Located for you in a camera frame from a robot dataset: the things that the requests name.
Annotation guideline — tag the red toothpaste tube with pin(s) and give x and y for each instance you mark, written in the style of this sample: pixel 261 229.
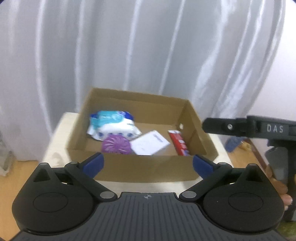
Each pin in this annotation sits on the red toothpaste tube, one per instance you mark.
pixel 179 143

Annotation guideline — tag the blue white wet wipes pack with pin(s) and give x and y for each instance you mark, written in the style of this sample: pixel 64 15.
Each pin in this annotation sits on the blue white wet wipes pack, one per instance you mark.
pixel 106 122

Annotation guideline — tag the small white carton box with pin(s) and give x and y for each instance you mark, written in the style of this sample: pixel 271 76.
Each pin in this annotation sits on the small white carton box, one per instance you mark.
pixel 149 143

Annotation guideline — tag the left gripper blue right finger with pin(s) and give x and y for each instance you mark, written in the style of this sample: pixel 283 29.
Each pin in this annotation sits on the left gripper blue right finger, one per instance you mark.
pixel 202 166

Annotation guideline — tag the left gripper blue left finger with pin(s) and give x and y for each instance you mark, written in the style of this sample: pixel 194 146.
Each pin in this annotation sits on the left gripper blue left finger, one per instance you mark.
pixel 93 165

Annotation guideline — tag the white curtain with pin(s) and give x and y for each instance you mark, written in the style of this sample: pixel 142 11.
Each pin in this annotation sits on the white curtain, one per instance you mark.
pixel 217 54

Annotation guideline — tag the small blue bottle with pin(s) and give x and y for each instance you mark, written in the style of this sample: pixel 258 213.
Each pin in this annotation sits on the small blue bottle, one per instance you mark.
pixel 233 142

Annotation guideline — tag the person's right hand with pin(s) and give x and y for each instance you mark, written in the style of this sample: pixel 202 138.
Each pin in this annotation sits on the person's right hand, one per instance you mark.
pixel 281 188

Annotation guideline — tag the purple round air freshener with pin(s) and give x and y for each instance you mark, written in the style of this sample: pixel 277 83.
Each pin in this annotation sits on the purple round air freshener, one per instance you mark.
pixel 116 144

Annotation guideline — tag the brown cardboard box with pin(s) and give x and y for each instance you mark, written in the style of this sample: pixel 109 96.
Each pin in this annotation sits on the brown cardboard box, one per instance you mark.
pixel 150 113

